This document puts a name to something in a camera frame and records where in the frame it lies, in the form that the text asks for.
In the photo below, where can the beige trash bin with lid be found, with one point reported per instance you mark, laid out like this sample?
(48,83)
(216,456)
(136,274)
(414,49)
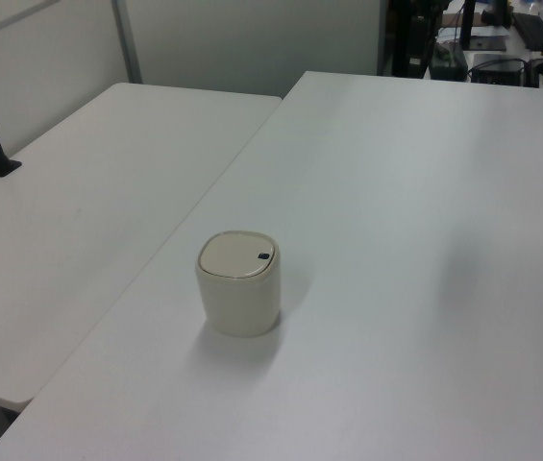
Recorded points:
(239,298)

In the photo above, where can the black monitor stand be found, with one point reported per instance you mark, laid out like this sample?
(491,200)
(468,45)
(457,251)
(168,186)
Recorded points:
(469,24)

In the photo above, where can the grey metal partition post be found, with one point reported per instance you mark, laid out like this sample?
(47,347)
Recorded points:
(128,43)

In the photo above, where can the white side table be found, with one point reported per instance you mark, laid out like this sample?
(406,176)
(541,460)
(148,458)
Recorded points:
(83,201)

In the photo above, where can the black keyboard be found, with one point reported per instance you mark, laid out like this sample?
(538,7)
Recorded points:
(537,31)

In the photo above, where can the dark green device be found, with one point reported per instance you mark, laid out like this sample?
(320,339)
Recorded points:
(449,65)

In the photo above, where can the black electronics box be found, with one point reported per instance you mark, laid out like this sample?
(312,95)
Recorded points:
(497,69)

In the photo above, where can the black metal frame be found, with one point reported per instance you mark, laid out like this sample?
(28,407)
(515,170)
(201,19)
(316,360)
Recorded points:
(412,38)

